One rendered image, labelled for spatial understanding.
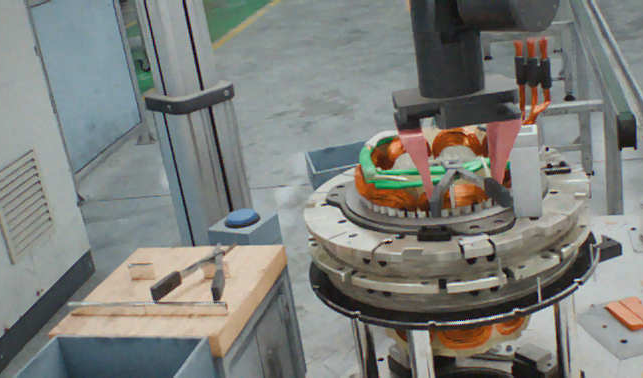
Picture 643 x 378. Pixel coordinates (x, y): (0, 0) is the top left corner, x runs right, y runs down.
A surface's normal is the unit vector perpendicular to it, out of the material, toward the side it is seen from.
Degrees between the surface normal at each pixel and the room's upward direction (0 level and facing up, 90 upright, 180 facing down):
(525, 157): 90
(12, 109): 90
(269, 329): 90
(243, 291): 0
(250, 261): 0
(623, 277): 0
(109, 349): 90
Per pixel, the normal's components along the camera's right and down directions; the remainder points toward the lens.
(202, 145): 0.66, 0.16
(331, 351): -0.15, -0.93
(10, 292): 0.97, -0.07
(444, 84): -0.29, 0.34
